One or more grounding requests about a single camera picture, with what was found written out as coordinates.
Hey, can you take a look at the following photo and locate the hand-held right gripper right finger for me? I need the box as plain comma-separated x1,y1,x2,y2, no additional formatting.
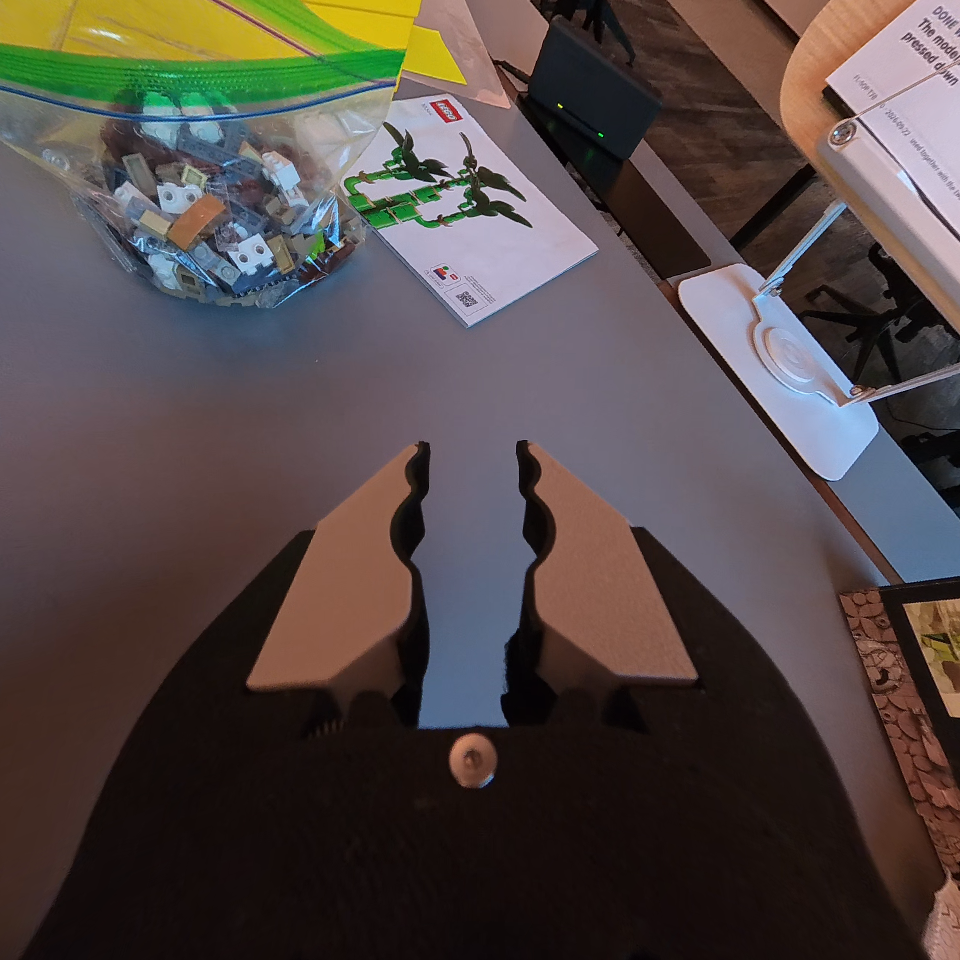
498,439,702,729

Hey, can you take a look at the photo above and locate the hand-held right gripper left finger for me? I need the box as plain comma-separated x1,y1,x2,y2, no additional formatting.
246,442,433,729

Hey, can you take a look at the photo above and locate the clear zip bag green seal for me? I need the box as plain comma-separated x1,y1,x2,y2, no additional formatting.
0,0,412,310

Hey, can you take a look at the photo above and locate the yellow plastic bin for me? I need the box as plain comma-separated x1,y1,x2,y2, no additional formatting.
45,0,425,63

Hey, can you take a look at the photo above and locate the grey desk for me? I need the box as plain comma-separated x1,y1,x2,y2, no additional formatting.
0,0,960,960

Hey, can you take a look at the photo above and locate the black toy set box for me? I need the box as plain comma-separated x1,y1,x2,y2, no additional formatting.
838,576,960,875

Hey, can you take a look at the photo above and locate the white folding stand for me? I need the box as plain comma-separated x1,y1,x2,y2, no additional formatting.
677,112,960,481

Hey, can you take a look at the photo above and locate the toy instruction booklet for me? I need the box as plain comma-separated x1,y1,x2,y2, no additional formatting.
341,93,600,330

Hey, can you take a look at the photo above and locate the black office chair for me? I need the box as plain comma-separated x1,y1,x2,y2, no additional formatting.
546,0,640,48
798,240,942,385

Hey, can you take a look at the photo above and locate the pile of mixed toy bricks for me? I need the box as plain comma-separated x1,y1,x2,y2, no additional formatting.
75,90,369,309

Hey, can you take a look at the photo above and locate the black device with green lights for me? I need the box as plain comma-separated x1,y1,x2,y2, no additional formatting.
528,18,663,161

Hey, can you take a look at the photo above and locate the wooden board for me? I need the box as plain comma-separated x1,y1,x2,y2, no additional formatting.
780,0,960,339

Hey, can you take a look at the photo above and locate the yellow sticky note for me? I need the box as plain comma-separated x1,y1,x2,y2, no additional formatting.
401,22,468,86

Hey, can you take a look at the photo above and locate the clear plastic sheet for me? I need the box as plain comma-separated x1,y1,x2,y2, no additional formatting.
416,0,516,111

